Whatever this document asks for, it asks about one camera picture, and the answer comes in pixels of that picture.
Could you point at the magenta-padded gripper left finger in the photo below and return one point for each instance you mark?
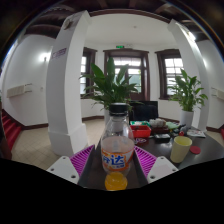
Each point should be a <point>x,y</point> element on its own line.
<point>63,168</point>

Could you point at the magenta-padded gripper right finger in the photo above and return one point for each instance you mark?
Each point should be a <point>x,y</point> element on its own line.
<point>161,168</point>

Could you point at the clear orange soda bottle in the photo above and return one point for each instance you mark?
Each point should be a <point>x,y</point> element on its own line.
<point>117,153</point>

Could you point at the pale yellow cup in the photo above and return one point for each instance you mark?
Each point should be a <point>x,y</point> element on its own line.
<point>180,150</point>

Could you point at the small black flat device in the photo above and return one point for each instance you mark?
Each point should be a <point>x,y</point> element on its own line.
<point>162,138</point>

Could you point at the flat round red coaster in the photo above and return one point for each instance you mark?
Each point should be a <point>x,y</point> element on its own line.
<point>195,150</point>

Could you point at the small red ball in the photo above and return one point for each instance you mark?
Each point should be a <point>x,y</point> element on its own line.
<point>181,133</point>

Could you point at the red plastic basket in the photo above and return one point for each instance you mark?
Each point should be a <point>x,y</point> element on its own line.
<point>141,131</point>

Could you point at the green folded cloth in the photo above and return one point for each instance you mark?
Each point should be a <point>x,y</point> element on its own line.
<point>171,125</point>

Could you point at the tray of small white cups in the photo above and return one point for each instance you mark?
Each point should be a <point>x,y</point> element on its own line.
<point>158,123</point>

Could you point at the white printed booklet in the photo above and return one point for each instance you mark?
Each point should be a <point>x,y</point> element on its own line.
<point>196,133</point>

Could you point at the green box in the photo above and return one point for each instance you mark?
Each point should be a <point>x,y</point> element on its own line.
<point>140,123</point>

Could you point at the red carpeted staircase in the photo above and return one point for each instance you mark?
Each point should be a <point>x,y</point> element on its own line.
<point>11,128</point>

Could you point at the potted plant in white pot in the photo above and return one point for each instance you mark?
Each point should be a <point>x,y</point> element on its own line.
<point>187,93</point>
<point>110,86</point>

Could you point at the dark wooden glazed door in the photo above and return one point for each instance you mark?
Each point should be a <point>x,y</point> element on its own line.
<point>141,66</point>

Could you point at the purple pillar sign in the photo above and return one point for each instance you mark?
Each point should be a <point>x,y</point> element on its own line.
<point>59,53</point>

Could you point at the green exit sign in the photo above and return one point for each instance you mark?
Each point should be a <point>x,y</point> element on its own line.
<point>120,46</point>

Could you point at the white wall heater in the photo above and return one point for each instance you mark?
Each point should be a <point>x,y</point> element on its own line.
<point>220,94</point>
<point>18,90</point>

